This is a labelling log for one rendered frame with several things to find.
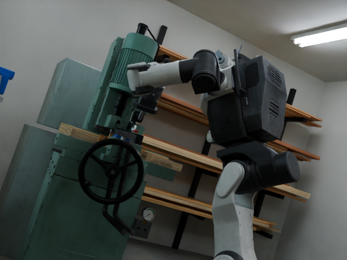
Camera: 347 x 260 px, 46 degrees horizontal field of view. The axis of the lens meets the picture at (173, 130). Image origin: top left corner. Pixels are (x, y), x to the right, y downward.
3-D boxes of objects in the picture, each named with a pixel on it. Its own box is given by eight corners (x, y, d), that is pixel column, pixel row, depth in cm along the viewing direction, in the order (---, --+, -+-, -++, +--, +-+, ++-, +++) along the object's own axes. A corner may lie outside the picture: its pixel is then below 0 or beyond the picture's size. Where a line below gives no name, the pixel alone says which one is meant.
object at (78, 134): (69, 135, 203) (72, 128, 204) (69, 135, 205) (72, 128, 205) (180, 171, 222) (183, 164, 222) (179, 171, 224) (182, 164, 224)
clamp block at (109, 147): (107, 155, 184) (113, 136, 185) (103, 153, 197) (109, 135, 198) (137, 164, 189) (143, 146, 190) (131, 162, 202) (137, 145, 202)
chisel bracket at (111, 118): (106, 130, 205) (111, 114, 206) (102, 129, 218) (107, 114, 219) (120, 134, 207) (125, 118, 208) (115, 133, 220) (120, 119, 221)
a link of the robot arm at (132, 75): (145, 88, 183) (123, 95, 166) (141, 66, 181) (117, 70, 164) (166, 86, 178) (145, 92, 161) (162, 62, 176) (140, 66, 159)
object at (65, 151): (63, 157, 187) (66, 148, 188) (61, 153, 207) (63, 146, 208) (143, 181, 200) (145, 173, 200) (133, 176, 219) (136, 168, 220)
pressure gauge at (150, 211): (139, 223, 193) (144, 206, 193) (137, 221, 196) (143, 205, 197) (151, 226, 194) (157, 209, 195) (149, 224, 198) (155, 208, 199)
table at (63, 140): (55, 146, 177) (60, 132, 178) (53, 142, 206) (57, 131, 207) (179, 184, 195) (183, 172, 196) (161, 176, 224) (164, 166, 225)
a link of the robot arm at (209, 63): (183, 92, 156) (218, 87, 153) (177, 75, 150) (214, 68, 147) (185, 73, 164) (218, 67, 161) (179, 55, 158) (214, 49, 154)
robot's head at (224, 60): (238, 67, 177) (230, 55, 181) (229, 59, 170) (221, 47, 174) (226, 76, 178) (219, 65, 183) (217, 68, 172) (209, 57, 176)
